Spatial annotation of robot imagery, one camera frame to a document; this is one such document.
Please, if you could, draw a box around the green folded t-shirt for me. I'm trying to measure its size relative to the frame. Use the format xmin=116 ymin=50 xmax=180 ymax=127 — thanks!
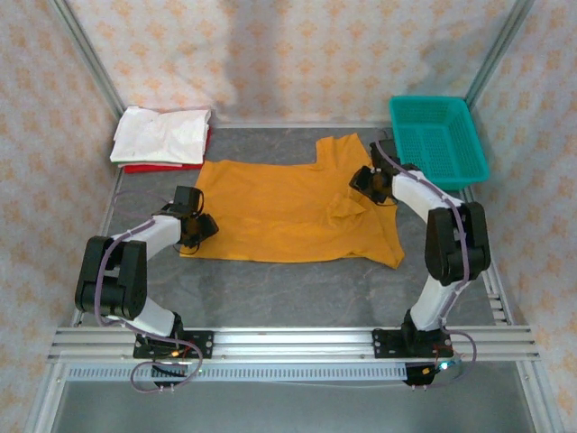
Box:
xmin=111 ymin=157 xmax=184 ymax=168

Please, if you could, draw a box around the red folded t-shirt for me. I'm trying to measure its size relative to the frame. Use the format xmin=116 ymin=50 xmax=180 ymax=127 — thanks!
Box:
xmin=117 ymin=126 xmax=214 ymax=175

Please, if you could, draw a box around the aluminium frame leg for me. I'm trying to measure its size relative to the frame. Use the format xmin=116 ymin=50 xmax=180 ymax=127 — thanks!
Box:
xmin=24 ymin=363 xmax=69 ymax=433
xmin=516 ymin=360 xmax=564 ymax=433

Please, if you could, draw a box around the aluminium frame post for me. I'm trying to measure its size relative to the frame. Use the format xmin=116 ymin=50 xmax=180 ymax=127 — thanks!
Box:
xmin=47 ymin=0 xmax=129 ymax=119
xmin=463 ymin=0 xmax=536 ymax=108

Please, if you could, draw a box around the orange t-shirt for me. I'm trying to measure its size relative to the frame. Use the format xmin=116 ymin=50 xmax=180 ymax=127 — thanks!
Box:
xmin=179 ymin=133 xmax=406 ymax=271

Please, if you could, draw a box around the aluminium table edge rail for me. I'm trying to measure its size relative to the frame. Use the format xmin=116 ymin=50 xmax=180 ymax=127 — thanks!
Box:
xmin=215 ymin=119 xmax=394 ymax=131

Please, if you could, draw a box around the teal plastic basket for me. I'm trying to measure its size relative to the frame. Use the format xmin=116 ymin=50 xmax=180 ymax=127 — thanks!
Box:
xmin=389 ymin=95 xmax=491 ymax=192

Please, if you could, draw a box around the small green LED board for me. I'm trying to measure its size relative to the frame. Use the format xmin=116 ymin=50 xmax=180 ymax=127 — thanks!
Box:
xmin=432 ymin=355 xmax=463 ymax=375

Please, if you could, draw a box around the grey slotted cable duct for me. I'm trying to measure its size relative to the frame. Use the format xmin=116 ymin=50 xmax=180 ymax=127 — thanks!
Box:
xmin=66 ymin=363 xmax=409 ymax=383

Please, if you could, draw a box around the aluminium table side rail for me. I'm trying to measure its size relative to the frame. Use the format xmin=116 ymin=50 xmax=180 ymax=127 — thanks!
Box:
xmin=69 ymin=169 xmax=125 ymax=328
xmin=462 ymin=185 xmax=515 ymax=327

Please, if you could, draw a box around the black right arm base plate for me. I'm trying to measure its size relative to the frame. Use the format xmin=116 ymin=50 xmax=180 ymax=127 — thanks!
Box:
xmin=371 ymin=327 xmax=455 ymax=361

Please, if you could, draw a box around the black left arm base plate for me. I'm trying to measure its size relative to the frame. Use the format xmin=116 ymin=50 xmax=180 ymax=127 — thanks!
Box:
xmin=133 ymin=330 xmax=215 ymax=361

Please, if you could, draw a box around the black clamp bracket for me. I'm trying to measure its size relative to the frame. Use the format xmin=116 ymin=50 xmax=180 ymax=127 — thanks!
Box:
xmin=402 ymin=364 xmax=436 ymax=390
xmin=151 ymin=364 xmax=189 ymax=390

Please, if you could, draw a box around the white folded t-shirt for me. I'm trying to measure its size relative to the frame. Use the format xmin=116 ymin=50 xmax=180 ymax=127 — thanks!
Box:
xmin=109 ymin=105 xmax=214 ymax=166

